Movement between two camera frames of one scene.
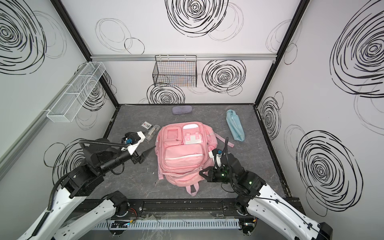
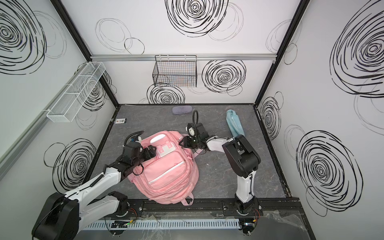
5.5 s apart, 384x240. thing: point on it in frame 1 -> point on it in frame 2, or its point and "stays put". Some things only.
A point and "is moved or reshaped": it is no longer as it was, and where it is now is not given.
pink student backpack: (183, 150) is moved or reshaped
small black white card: (147, 125) -> (121, 121)
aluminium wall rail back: (183, 57) stays put
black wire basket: (175, 71) stays put
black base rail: (185, 208) stays put
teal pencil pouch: (235, 125) stays put
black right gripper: (208, 174) -> (188, 141)
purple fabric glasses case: (181, 109) stays put
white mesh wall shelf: (65, 110) stays put
